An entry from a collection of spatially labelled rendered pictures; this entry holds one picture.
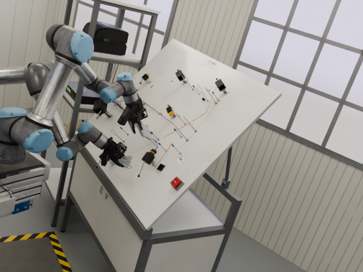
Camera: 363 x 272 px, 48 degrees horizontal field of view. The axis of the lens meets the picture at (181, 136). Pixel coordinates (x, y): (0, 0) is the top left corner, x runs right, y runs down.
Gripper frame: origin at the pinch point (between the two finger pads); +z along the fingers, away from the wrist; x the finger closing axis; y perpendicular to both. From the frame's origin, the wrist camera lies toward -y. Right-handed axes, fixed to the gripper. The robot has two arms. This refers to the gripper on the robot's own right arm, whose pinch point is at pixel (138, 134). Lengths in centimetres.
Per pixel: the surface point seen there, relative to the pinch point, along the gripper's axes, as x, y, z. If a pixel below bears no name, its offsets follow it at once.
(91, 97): 95, 24, 8
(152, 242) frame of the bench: -23, -24, 48
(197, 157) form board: -24.5, 17.5, 17.2
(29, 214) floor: 133, -47, 91
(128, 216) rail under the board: -5.9, -24.1, 38.4
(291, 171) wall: 12, 147, 125
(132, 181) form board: 6.9, -8.8, 29.4
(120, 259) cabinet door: 2, -35, 69
